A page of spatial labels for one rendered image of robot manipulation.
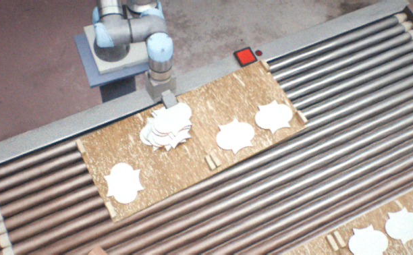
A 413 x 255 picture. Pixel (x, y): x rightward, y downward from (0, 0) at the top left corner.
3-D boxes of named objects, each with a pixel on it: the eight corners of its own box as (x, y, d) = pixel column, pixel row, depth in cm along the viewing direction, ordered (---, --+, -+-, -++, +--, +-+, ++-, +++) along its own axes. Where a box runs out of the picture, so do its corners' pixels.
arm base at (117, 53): (88, 42, 208) (84, 26, 200) (120, 28, 213) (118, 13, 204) (103, 67, 203) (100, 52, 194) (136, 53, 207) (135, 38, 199)
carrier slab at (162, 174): (75, 142, 185) (74, 140, 183) (173, 100, 196) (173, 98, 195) (114, 224, 172) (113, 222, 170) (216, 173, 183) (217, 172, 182)
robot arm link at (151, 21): (127, 9, 154) (133, 36, 149) (163, 4, 156) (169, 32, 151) (129, 25, 161) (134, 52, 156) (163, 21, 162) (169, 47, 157)
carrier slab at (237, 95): (173, 100, 196) (173, 98, 195) (260, 61, 208) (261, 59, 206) (217, 173, 183) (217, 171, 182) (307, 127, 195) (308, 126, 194)
